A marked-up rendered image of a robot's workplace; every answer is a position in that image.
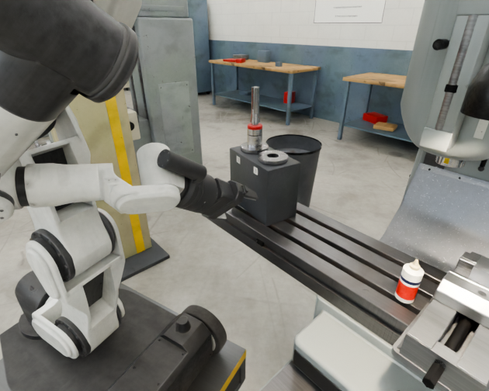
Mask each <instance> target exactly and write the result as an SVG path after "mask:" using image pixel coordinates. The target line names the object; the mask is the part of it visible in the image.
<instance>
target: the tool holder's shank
mask: <svg viewBox="0 0 489 391"><path fill-rule="evenodd" d="M259 92H260V87H258V86H254V87H251V118H250V122H251V124H252V126H257V125H258V123H260V117H259Z"/></svg>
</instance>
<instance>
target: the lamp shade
mask: <svg viewBox="0 0 489 391"><path fill-rule="evenodd" d="M460 112H461V113H462V114H464V115H467V116H471V117H473V118H477V119H483V120H488V121H489V63H488V64H485V65H484V66H483V67H482V68H481V69H480V70H479V72H478V73H477V75H476V76H475V78H474V79H473V80H472V82H471V83H470V85H469V86H468V88H467V90H466V94H465V97H464V100H463V104H462V106H461V109H460Z"/></svg>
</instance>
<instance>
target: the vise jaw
mask: <svg viewBox="0 0 489 391"><path fill-rule="evenodd" d="M433 299H436V300H438V301H439V302H440V303H443V304H445V305H447V306H448V307H450V308H452V309H454V310H455V311H457V312H459V313H461V314H463V315H464V316H466V317H469V318H470V319H471V320H474V321H476V322H478V323H479V324H481V325H483V326H485V327H486V328H488V329H489V288H488V287H486V286H484V285H481V284H479V283H477V282H475V281H473V280H471V279H469V278H466V277H464V276H462V275H460V274H458V273H456V272H454V271H452V270H450V271H449V272H448V273H447V274H446V275H445V277H444V278H443V279H442V281H441V282H440V284H439V286H438V288H437V289H436V291H435V294H434V296H433Z"/></svg>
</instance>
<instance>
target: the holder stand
mask: <svg viewBox="0 0 489 391"><path fill-rule="evenodd" d="M230 169H231V181H234V182H238V183H240V184H242V185H245V186H247V187H248V188H249V189H251V190H252V191H254V192H256V194H257V196H258V199H257V200H256V201H255V200H252V199H246V198H243V201H242V202H241V203H240V205H241V206H242V207H243V208H245V209H246V210H247V211H248V212H249V213H250V214H251V215H253V216H254V217H255V218H256V219H257V220H258V221H260V222H261V223H262V224H263V225H265V226H266V227H267V226H269V225H272V224H274V223H278V222H280V221H282V220H286V219H289V218H290V217H293V216H295V215H296V212H297V196H298V188H299V180H300V162H299V161H296V160H294V159H292V158H291V157H288V154H286V153H284V152H282V151H277V150H275V149H273V148H271V147H269V145H268V144H266V143H263V142H262V146H261V147H260V148H250V147H248V142H245V143H243V144H241V146H237V147H231V148H230Z"/></svg>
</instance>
